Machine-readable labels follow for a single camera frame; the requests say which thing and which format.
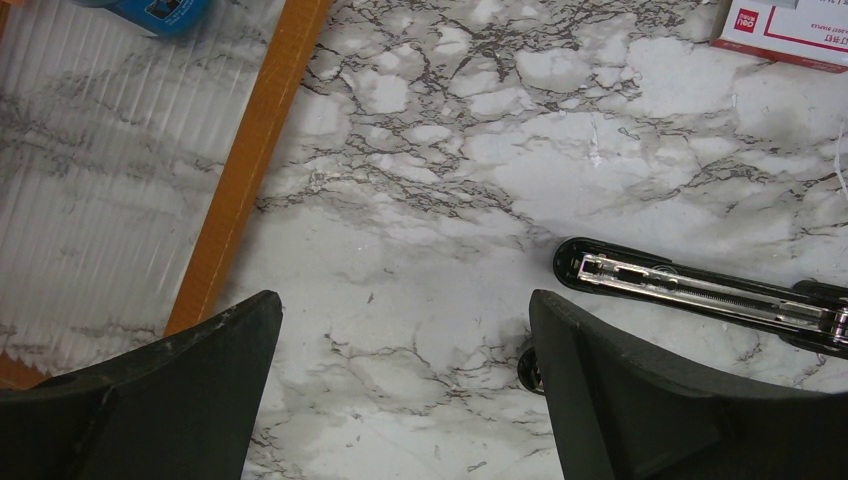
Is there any blue white jar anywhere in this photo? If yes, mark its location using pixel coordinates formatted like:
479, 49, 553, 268
71, 0, 213, 37

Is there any red white staple box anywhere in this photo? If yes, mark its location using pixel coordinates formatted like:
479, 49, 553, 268
710, 0, 847, 73

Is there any black stapler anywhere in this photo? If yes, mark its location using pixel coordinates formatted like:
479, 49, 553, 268
552, 237, 847, 359

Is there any orange wooden shelf rack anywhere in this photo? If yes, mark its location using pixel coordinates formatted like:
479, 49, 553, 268
1, 1, 329, 390

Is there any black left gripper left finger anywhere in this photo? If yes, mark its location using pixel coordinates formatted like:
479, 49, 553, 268
1, 290, 283, 479

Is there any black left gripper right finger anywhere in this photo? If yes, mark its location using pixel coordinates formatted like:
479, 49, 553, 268
529, 290, 847, 479

